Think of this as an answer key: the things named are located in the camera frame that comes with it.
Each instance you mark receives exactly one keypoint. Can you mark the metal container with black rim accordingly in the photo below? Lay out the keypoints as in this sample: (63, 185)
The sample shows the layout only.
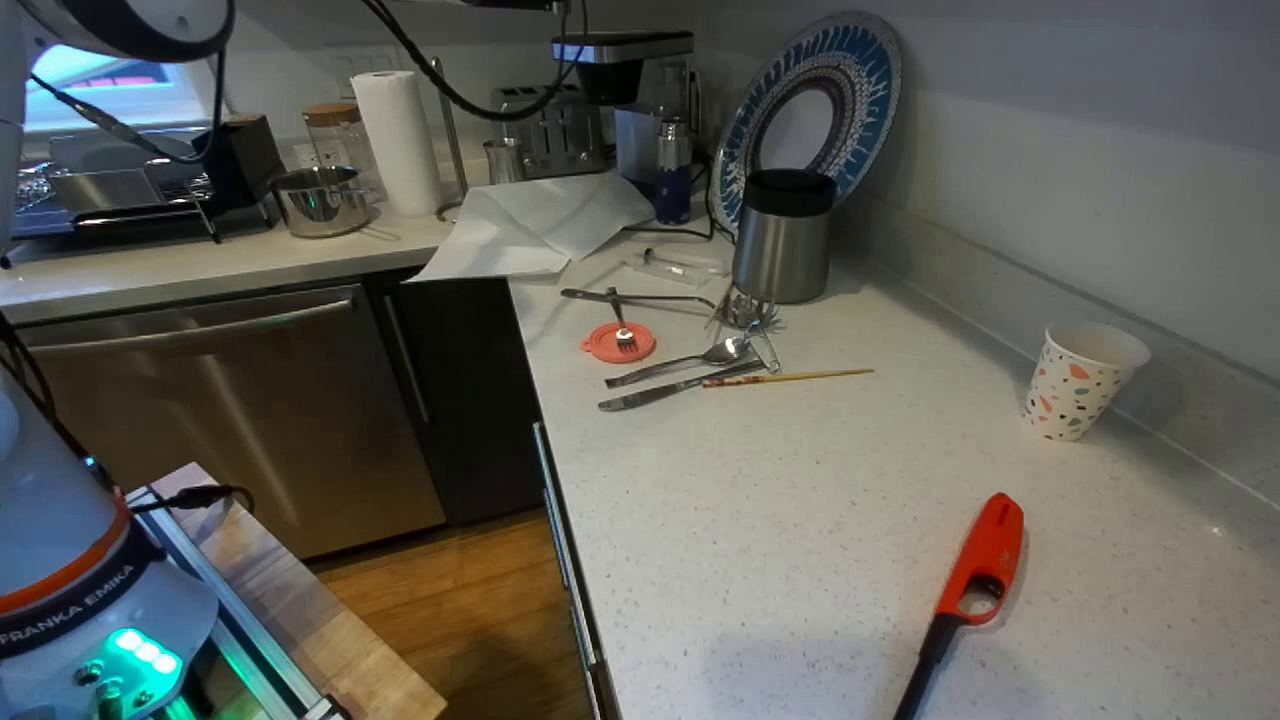
(787, 255)

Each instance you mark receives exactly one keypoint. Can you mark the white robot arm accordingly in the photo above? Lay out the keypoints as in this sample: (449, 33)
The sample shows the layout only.
(63, 535)

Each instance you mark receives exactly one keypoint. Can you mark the small red lid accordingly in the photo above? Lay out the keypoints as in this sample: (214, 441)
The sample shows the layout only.
(607, 350)

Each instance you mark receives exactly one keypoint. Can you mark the metal table knife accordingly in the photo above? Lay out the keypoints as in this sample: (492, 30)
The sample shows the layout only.
(666, 391)

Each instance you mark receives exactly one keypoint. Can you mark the metal spoon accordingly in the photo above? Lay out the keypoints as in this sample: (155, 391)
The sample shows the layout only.
(724, 350)

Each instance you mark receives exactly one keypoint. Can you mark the metal tongs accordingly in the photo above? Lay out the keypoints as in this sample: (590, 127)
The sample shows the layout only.
(741, 308)

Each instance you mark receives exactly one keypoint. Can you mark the blue soap bottle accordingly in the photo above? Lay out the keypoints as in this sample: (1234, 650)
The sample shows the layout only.
(675, 192)

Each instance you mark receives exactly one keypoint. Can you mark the wooden chopstick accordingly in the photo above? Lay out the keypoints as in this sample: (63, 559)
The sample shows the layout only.
(812, 377)

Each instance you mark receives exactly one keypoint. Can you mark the white dish towel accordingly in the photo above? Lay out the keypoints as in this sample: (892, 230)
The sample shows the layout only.
(532, 226)

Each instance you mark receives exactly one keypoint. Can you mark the dark base cabinet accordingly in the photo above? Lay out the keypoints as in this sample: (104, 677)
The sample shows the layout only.
(466, 402)

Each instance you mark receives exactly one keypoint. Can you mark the silver toaster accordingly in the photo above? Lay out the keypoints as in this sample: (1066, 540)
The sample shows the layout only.
(560, 140)

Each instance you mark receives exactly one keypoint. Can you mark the small metal cup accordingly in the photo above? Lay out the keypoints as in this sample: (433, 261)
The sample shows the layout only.
(502, 162)

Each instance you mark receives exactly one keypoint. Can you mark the metal paper towel stand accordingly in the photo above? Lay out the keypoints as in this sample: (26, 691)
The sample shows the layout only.
(453, 146)

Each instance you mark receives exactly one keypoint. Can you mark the silver black coffee maker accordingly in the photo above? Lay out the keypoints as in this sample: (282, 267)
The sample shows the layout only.
(620, 54)

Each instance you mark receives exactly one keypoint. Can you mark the white paper towel roll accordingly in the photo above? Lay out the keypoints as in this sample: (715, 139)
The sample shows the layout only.
(397, 140)

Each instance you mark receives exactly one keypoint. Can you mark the stainless steel pot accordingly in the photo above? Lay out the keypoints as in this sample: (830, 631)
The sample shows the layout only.
(325, 205)

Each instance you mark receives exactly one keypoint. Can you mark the blue white decorative plate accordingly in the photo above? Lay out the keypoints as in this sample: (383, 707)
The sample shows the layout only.
(875, 92)

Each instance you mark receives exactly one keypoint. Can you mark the glass jar with wooden lid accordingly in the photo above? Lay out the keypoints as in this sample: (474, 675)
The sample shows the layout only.
(334, 140)

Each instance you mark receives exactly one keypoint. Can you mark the red black stick lighter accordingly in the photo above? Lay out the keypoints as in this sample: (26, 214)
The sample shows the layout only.
(987, 546)

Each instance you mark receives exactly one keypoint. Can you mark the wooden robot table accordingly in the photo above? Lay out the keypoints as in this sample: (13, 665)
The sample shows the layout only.
(334, 643)

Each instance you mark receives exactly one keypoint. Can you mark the stainless dishwasher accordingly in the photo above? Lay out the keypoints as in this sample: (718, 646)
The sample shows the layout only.
(225, 424)

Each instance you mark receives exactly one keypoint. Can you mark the speckled paper cup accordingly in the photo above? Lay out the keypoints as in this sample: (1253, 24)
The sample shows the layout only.
(1075, 384)

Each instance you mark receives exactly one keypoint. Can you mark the black utensil holder box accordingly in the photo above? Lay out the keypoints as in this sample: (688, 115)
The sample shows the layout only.
(246, 154)

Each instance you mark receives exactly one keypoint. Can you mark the black dish rack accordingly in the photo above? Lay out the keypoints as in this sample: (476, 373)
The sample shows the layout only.
(120, 201)

